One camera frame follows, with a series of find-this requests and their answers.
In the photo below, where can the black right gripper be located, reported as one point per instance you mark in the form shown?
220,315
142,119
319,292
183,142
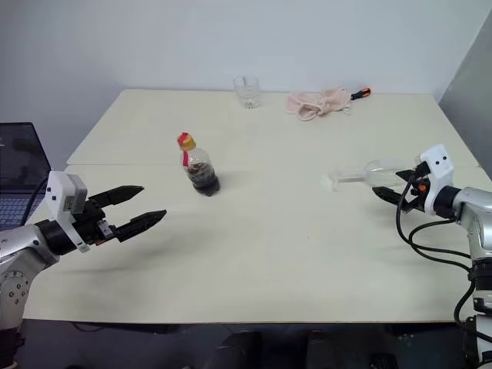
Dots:
416,201

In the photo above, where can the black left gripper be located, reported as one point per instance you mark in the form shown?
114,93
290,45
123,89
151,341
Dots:
90,228

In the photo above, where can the clear wine glass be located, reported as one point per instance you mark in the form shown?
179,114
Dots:
378,173

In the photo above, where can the cola bottle with dark liquid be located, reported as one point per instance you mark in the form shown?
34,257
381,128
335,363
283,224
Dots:
203,178

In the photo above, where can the yellow and red bottle cap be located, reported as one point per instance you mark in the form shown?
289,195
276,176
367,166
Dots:
186,140

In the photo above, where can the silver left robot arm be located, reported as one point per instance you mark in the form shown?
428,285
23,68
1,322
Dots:
23,246

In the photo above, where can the black and orange screwdriver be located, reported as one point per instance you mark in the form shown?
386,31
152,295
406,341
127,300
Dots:
359,94

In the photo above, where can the pink crumpled cloth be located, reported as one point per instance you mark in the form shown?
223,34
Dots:
315,104

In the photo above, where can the dark open laptop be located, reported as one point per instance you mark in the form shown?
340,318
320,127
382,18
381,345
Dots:
19,161

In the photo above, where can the clear glass tumbler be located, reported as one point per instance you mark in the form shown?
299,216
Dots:
246,92

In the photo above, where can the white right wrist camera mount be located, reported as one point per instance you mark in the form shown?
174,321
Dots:
440,165

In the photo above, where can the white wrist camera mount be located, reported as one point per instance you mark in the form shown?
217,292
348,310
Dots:
440,165
57,192

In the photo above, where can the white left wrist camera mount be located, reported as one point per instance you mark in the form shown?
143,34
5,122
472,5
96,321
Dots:
57,192

